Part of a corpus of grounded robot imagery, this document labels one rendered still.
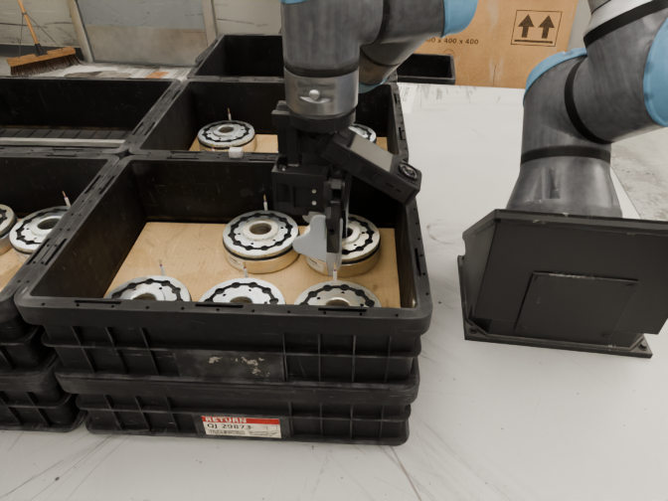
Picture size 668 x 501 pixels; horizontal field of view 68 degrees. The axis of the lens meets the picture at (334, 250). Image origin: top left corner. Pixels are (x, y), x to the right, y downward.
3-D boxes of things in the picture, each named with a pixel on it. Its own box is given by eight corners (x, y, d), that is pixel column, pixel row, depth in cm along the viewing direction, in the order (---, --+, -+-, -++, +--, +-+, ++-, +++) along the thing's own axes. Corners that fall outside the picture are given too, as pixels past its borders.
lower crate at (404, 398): (397, 283, 83) (403, 225, 75) (411, 453, 59) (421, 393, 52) (159, 276, 84) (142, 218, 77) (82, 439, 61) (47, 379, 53)
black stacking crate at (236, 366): (402, 231, 76) (409, 164, 69) (418, 397, 53) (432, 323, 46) (144, 224, 77) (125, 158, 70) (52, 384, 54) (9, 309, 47)
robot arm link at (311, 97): (363, 55, 52) (353, 83, 46) (361, 97, 55) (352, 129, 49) (292, 52, 53) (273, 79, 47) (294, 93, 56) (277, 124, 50)
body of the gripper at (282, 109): (288, 183, 64) (283, 90, 56) (356, 189, 63) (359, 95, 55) (274, 217, 58) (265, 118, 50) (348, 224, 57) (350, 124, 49)
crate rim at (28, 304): (409, 175, 70) (410, 160, 68) (431, 337, 47) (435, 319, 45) (128, 169, 71) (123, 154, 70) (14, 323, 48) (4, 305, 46)
